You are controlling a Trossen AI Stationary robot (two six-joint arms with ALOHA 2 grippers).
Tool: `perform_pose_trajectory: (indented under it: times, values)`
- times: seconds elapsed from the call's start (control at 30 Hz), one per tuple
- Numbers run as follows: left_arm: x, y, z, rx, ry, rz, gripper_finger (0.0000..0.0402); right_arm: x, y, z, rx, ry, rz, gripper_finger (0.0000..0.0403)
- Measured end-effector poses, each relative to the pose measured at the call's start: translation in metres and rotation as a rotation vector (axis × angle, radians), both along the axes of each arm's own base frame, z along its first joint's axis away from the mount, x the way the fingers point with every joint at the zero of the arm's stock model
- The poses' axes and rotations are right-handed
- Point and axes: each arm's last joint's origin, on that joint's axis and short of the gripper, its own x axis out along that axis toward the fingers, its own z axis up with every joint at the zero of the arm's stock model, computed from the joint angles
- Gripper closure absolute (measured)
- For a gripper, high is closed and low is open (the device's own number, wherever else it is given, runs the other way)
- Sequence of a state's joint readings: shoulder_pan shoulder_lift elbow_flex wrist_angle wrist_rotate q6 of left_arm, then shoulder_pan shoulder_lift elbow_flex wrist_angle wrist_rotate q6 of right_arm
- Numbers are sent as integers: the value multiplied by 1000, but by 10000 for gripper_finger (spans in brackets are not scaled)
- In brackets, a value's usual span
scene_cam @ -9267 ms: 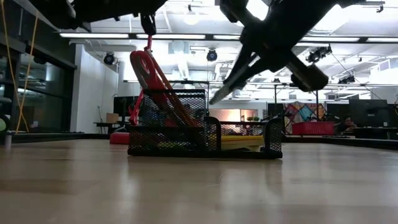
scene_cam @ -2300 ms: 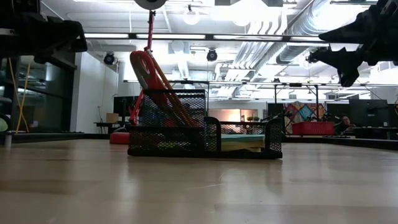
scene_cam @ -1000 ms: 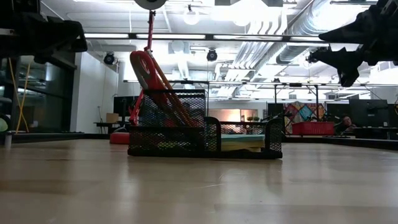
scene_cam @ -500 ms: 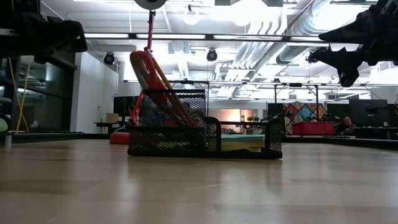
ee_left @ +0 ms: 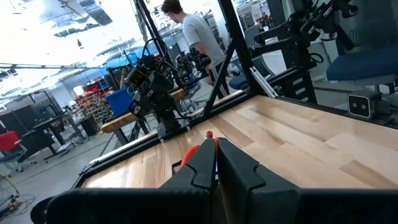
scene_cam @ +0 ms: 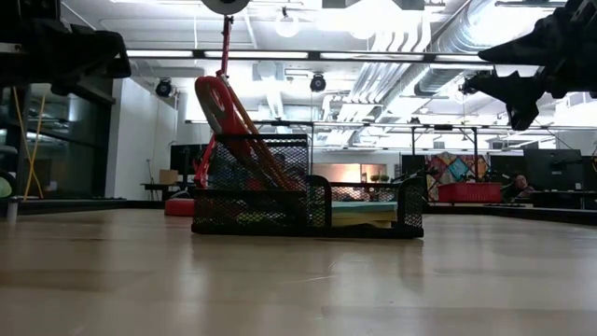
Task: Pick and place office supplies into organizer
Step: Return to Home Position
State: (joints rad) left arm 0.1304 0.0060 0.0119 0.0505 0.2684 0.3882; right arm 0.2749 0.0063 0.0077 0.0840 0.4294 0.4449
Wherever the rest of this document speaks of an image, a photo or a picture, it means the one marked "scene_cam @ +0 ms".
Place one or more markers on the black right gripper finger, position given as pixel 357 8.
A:
pixel 513 88
pixel 531 49

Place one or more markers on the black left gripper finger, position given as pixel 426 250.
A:
pixel 100 56

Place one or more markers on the red desk lamp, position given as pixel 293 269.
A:
pixel 179 208

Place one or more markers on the blue sticky note pad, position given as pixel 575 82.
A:
pixel 364 207

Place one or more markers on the black mesh desk organizer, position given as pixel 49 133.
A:
pixel 319 205

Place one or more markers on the large black monitor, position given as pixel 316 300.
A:
pixel 552 170

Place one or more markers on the person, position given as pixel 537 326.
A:
pixel 521 184

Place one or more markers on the colourful patchwork quilt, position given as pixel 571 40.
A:
pixel 454 168

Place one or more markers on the red storage bin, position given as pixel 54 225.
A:
pixel 468 193

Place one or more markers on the cardboard box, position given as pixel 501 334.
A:
pixel 168 176

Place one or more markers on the dark background desk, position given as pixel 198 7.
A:
pixel 158 189

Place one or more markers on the long ceiling light strip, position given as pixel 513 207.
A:
pixel 280 54

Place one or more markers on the round white ceiling lamp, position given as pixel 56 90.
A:
pixel 287 27

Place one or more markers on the silver ventilation duct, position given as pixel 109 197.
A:
pixel 434 81

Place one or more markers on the white cylinder post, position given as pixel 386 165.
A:
pixel 12 210

